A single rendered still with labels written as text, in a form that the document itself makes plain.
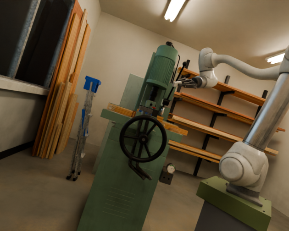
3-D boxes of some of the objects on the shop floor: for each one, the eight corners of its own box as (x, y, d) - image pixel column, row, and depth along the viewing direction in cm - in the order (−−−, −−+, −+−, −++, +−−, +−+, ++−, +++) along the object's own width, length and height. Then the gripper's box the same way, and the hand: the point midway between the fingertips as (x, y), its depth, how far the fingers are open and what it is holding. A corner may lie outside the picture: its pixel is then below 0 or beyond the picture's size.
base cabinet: (74, 234, 120) (106, 138, 119) (93, 194, 178) (114, 129, 177) (135, 251, 123) (166, 157, 123) (134, 206, 181) (156, 142, 181)
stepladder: (61, 179, 188) (85, 74, 186) (68, 171, 213) (89, 78, 211) (76, 181, 190) (99, 77, 188) (81, 173, 215) (102, 81, 213)
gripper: (201, 91, 122) (177, 94, 109) (188, 82, 130) (165, 84, 117) (205, 81, 118) (181, 83, 105) (192, 73, 126) (168, 74, 113)
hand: (176, 83), depth 113 cm, fingers closed
